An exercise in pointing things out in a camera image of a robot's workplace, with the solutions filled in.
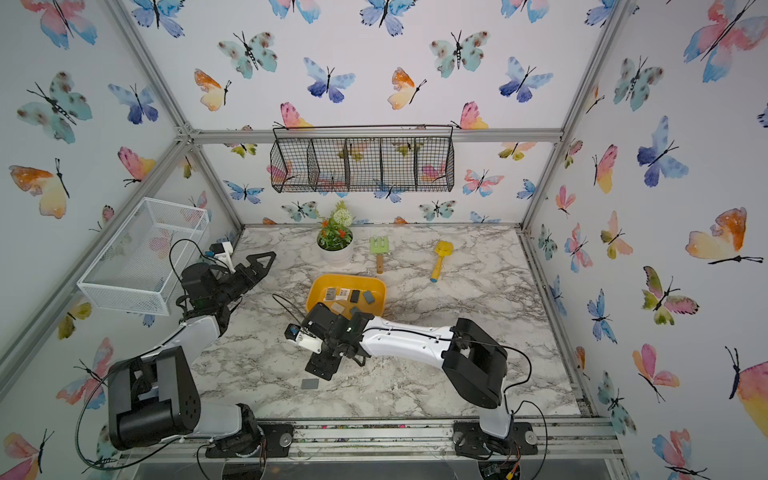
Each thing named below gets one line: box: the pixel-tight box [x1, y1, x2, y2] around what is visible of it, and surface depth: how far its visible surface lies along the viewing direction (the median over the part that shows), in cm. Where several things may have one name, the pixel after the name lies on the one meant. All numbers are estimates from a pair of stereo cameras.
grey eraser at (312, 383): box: [301, 378, 319, 389], surface depth 84 cm
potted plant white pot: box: [316, 201, 356, 269], surface depth 103 cm
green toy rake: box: [370, 236, 390, 274], surface depth 117 cm
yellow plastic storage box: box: [306, 274, 387, 319], surface depth 103 cm
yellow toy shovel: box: [430, 240, 454, 283], surface depth 113 cm
